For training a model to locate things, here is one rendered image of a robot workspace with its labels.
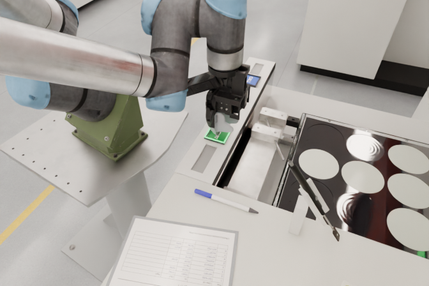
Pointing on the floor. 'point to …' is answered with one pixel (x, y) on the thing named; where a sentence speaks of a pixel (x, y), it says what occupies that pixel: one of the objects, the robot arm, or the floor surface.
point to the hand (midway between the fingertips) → (215, 129)
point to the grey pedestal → (109, 228)
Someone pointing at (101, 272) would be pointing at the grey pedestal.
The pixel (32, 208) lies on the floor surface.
